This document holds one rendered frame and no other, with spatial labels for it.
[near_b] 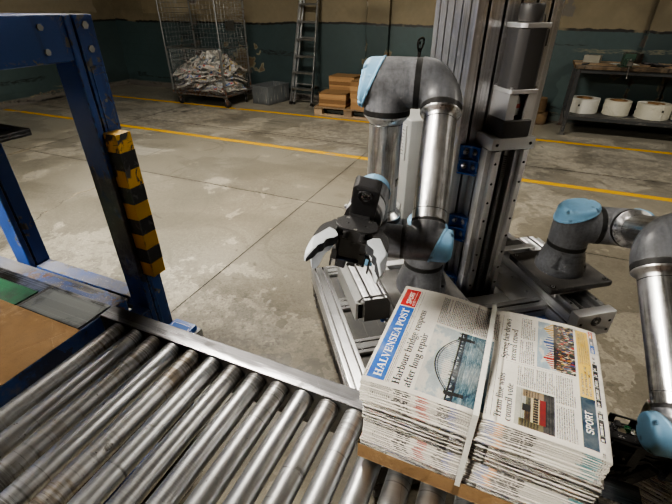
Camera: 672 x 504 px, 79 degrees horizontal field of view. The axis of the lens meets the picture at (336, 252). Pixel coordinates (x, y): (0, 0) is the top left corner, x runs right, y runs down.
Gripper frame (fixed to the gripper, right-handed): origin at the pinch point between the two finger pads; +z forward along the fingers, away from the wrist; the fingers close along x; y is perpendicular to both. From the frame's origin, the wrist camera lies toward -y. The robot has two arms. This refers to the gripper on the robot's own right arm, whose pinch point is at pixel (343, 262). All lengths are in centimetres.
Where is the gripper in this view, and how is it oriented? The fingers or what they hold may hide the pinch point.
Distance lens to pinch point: 61.2
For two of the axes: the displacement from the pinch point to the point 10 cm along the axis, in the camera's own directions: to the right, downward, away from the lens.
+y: -1.3, 8.3, 5.4
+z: -2.2, 5.0, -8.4
